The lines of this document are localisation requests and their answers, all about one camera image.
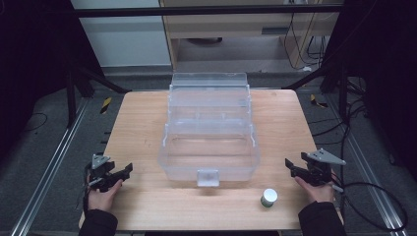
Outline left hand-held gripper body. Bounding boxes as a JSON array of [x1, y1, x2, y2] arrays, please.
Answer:
[[86, 152, 120, 194]]

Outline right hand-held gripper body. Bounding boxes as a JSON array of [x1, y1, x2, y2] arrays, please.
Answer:
[[300, 147, 347, 188]]

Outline person's right hand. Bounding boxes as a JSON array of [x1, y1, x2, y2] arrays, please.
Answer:
[[293, 175, 336, 205]]

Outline person's left hand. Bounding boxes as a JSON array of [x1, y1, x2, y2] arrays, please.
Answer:
[[87, 178, 124, 213]]

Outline yellow black tape marker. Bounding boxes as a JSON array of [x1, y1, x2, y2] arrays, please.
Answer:
[[99, 96, 113, 115], [309, 93, 329, 109]]

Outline black metal stand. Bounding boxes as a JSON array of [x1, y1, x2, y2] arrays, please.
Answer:
[[62, 60, 133, 130], [280, 60, 350, 123]]

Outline clear plastic storage box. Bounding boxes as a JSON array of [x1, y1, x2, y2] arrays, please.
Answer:
[[157, 72, 262, 188]]

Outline black curtain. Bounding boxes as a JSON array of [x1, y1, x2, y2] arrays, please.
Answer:
[[323, 0, 417, 181], [0, 0, 105, 161]]

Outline white cabinet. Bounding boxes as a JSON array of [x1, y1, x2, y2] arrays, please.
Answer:
[[70, 0, 172, 69]]

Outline light wooden desk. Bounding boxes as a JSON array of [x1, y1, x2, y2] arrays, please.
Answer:
[[158, 0, 344, 71]]

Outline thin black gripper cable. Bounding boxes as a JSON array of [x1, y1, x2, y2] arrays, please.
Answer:
[[76, 162, 96, 211]]

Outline black floor cables bundle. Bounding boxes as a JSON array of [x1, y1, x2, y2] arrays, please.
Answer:
[[307, 96, 369, 171]]

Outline aluminium floor rail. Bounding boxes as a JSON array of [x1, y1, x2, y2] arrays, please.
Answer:
[[10, 97, 90, 236], [324, 93, 407, 236]]

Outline thin black floor cable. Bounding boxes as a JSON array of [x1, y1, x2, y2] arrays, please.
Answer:
[[22, 111, 49, 134]]

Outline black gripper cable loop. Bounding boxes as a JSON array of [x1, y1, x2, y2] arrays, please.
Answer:
[[330, 181, 409, 232]]

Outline hanging black desk cables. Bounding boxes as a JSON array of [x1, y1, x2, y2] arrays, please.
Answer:
[[282, 12, 330, 72]]

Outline black horizontal frame bar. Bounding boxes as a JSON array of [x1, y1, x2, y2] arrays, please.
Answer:
[[70, 4, 344, 19]]

